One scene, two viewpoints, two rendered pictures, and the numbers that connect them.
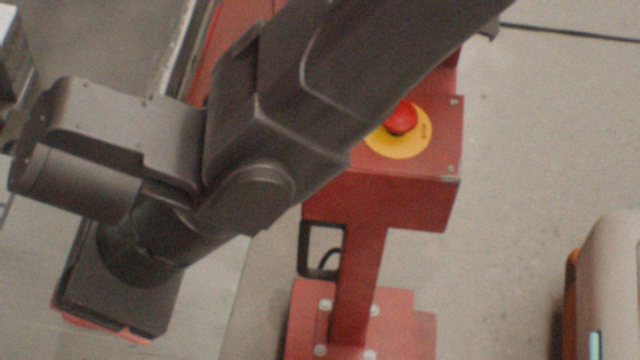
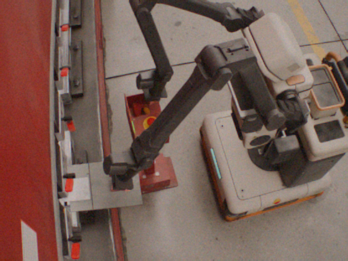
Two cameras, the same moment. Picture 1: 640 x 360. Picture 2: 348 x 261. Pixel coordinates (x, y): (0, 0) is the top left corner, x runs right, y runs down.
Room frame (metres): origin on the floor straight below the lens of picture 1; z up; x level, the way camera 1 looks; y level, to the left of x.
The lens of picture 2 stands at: (-0.22, 0.13, 2.46)
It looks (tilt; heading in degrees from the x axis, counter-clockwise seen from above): 64 degrees down; 341
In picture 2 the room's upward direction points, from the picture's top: 4 degrees clockwise
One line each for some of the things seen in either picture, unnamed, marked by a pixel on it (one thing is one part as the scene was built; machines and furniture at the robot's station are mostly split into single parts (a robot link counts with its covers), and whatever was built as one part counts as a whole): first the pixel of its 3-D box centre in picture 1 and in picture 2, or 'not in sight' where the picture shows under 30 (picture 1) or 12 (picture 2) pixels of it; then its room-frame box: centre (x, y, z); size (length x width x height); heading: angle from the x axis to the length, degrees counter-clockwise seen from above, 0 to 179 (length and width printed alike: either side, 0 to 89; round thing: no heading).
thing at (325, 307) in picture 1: (347, 330); (149, 169); (0.66, -0.06, 0.13); 0.10 x 0.10 x 0.01; 89
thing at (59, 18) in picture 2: not in sight; (50, 23); (0.90, 0.26, 1.26); 0.15 x 0.09 x 0.17; 173
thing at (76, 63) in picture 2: not in sight; (76, 67); (0.92, 0.20, 0.89); 0.30 x 0.05 x 0.03; 173
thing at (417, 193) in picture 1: (386, 106); (146, 118); (0.66, -0.06, 0.75); 0.20 x 0.16 x 0.18; 179
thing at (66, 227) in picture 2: not in sight; (53, 232); (0.11, 0.36, 1.26); 0.15 x 0.09 x 0.17; 173
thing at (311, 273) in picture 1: (319, 248); not in sight; (0.66, -0.01, 0.40); 0.06 x 0.02 x 0.18; 89
